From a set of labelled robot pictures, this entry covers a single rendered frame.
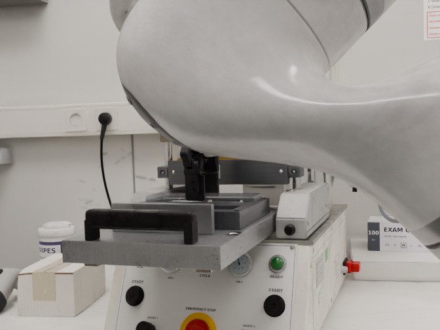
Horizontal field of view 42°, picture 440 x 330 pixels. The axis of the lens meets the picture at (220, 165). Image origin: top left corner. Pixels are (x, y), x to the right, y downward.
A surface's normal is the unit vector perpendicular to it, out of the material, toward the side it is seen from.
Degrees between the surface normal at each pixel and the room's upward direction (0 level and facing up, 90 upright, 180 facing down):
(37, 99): 90
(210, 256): 90
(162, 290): 65
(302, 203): 41
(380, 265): 90
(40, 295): 90
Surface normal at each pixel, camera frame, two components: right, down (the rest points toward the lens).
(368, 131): -0.12, 0.58
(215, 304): -0.31, -0.37
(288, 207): -0.24, -0.72
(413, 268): -0.20, 0.06
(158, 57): -0.46, 0.00
